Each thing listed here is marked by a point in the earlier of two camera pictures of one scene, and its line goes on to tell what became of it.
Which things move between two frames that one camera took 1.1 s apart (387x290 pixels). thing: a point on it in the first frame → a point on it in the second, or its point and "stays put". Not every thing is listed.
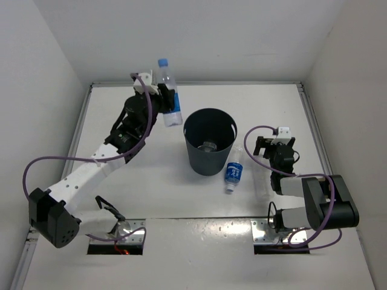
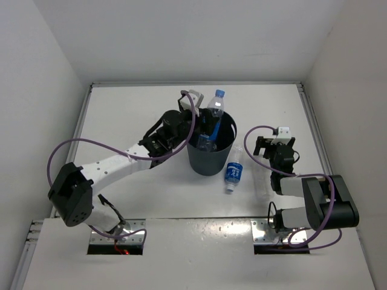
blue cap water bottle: [173, 118] → [216, 106]
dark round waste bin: [210, 133] stays put
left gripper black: [167, 95] → [205, 127]
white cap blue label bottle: [234, 168] stays put
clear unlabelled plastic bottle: [262, 182] stays put
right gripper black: [262, 143] stays put
